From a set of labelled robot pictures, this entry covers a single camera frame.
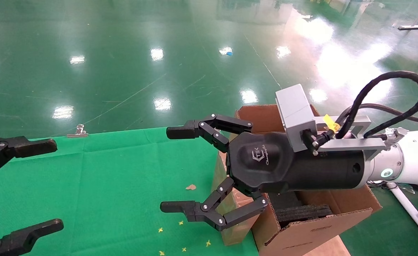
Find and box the green table cloth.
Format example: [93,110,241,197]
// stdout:
[0,127,259,256]

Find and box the gray camera mount bracket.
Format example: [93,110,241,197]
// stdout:
[314,116,387,161]

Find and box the white table leg frame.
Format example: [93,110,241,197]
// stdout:
[387,181,418,246]

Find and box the thin black cable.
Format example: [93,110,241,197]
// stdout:
[337,103,418,126]

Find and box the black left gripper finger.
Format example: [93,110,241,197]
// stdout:
[0,219,64,256]
[0,134,58,182]

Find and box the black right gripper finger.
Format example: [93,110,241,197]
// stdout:
[166,114,253,154]
[160,177,268,231]

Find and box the silver binder clip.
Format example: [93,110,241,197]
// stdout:
[67,124,89,138]

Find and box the large open cardboard carton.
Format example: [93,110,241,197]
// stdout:
[212,104,383,256]

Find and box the gray wrist camera box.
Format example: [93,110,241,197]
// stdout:
[275,84,318,153]

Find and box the yellow cable tag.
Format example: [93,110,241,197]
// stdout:
[323,114,341,133]

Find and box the black foam block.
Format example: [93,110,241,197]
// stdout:
[268,191,304,211]
[276,204,334,229]

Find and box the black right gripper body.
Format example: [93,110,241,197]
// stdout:
[226,132,370,195]

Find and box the thick black braided cable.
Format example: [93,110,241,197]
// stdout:
[335,71,418,140]

